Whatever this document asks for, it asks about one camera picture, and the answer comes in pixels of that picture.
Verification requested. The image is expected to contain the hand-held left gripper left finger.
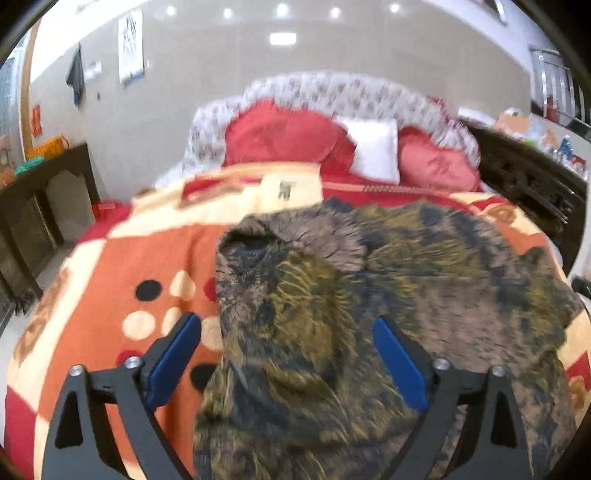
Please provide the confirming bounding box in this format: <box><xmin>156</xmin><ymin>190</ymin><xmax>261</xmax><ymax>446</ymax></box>
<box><xmin>41</xmin><ymin>312</ymin><xmax>202</xmax><ymax>480</ymax></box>

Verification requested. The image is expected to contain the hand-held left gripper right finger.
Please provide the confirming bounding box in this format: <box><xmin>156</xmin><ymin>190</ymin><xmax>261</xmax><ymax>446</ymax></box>
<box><xmin>372</xmin><ymin>316</ymin><xmax>536</xmax><ymax>480</ymax></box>

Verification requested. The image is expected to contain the brown yellow patterned garment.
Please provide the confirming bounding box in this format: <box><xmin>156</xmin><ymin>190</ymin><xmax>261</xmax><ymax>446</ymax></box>
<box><xmin>193</xmin><ymin>198</ymin><xmax>586</xmax><ymax>480</ymax></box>

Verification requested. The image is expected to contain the orange red patterned blanket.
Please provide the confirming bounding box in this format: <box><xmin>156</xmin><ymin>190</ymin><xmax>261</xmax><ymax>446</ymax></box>
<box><xmin>4</xmin><ymin>164</ymin><xmax>591</xmax><ymax>480</ymax></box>

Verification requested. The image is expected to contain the red basin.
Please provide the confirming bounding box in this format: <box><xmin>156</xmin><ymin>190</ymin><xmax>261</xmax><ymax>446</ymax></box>
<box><xmin>91</xmin><ymin>199</ymin><xmax>122</xmax><ymax>222</ymax></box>

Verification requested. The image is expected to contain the small red pillow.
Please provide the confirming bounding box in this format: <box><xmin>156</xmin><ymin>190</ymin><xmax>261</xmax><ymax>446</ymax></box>
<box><xmin>398</xmin><ymin>126</ymin><xmax>482</xmax><ymax>192</ymax></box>

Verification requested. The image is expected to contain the white pillow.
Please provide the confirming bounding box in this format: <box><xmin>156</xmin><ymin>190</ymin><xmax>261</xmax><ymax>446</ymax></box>
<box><xmin>339</xmin><ymin>117</ymin><xmax>402</xmax><ymax>183</ymax></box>

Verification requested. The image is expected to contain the dark wooden cabinet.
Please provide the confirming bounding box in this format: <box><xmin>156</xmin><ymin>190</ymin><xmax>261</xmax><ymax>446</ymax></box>
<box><xmin>462</xmin><ymin>121</ymin><xmax>588</xmax><ymax>273</ymax></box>

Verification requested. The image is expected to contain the dark wooden side table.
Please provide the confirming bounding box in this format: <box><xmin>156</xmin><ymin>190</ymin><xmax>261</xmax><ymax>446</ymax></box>
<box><xmin>0</xmin><ymin>143</ymin><xmax>100</xmax><ymax>319</ymax></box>

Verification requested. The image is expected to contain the orange box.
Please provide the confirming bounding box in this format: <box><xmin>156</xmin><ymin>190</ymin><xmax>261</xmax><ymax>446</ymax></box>
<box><xmin>25</xmin><ymin>135</ymin><xmax>70</xmax><ymax>160</ymax></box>

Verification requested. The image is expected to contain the large red pillow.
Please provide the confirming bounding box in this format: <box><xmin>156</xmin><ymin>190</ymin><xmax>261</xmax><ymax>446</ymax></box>
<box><xmin>223</xmin><ymin>99</ymin><xmax>356</xmax><ymax>176</ymax></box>

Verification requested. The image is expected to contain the colourful packages pile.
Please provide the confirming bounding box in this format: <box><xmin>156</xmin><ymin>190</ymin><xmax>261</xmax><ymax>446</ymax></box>
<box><xmin>494</xmin><ymin>108</ymin><xmax>591</xmax><ymax>181</ymax></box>

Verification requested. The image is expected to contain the floral headboard cover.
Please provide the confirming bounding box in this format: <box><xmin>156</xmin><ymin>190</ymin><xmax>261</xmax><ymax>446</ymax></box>
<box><xmin>154</xmin><ymin>70</ymin><xmax>481</xmax><ymax>188</ymax></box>

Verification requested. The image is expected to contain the dark hanging cloth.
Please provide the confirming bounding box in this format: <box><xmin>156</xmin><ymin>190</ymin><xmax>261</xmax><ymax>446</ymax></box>
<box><xmin>66</xmin><ymin>44</ymin><xmax>86</xmax><ymax>107</ymax></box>

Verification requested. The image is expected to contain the metal stair railing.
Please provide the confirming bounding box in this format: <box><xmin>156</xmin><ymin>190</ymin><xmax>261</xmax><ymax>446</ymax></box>
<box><xmin>529</xmin><ymin>45</ymin><xmax>591</xmax><ymax>130</ymax></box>

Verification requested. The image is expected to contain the eye chart wall poster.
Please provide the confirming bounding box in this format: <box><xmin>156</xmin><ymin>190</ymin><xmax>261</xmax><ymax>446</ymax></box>
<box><xmin>117</xmin><ymin>9</ymin><xmax>146</xmax><ymax>86</ymax></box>

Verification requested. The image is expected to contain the framed wall picture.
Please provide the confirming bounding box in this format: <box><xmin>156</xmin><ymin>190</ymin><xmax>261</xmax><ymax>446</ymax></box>
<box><xmin>480</xmin><ymin>0</ymin><xmax>509</xmax><ymax>24</ymax></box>

